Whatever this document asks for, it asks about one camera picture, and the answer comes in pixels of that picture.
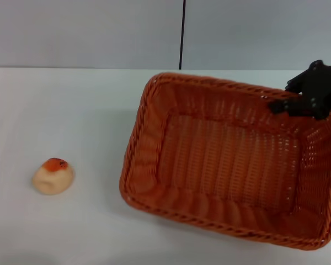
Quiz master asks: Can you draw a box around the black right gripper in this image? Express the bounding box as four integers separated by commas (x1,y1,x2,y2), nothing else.
269,60,331,121

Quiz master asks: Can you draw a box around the orange woven plastic basket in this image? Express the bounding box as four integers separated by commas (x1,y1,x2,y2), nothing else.
119,72,331,251

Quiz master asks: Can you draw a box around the cream orange toy bun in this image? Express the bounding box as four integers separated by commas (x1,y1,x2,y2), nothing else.
31,157,74,196

